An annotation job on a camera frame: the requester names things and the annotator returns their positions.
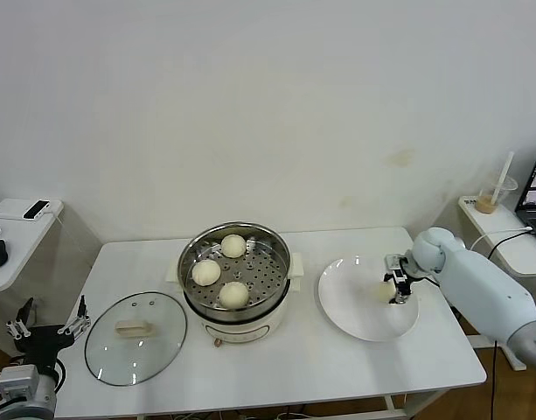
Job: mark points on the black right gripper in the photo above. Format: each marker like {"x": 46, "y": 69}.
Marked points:
{"x": 405, "y": 284}

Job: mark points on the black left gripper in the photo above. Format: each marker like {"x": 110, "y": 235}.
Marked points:
{"x": 42, "y": 343}

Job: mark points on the white steamed baozi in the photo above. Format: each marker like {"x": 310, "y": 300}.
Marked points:
{"x": 205, "y": 272}
{"x": 232, "y": 245}
{"x": 382, "y": 291}
{"x": 233, "y": 294}

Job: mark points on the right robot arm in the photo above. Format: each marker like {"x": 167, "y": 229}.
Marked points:
{"x": 477, "y": 284}

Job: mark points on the perforated steel steamer basket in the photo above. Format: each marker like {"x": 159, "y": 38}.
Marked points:
{"x": 267, "y": 275}

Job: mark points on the round white plate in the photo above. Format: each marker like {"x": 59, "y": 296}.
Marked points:
{"x": 337, "y": 306}

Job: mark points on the white side table with phone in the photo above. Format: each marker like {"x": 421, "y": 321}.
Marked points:
{"x": 27, "y": 249}

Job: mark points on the white side table with laptop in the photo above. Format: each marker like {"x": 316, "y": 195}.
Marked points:
{"x": 486, "y": 223}

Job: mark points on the black smartphone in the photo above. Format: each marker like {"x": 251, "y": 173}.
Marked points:
{"x": 36, "y": 210}

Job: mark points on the clear plastic drink cup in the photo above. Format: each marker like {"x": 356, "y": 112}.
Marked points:
{"x": 486, "y": 203}

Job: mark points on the flat white box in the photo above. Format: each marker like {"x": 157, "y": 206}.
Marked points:
{"x": 5, "y": 210}

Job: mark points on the open dark laptop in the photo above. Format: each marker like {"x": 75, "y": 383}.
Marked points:
{"x": 534, "y": 219}

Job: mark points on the cream electric cooker pot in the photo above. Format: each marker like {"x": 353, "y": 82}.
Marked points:
{"x": 241, "y": 330}

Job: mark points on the white drinking straw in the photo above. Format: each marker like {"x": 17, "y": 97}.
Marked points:
{"x": 506, "y": 170}

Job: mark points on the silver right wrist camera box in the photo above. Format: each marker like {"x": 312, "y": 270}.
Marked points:
{"x": 396, "y": 264}

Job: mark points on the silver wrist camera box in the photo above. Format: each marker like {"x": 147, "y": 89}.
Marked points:
{"x": 18, "y": 380}
{"x": 396, "y": 264}

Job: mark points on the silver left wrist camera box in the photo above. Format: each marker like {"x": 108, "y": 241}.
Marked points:
{"x": 18, "y": 380}

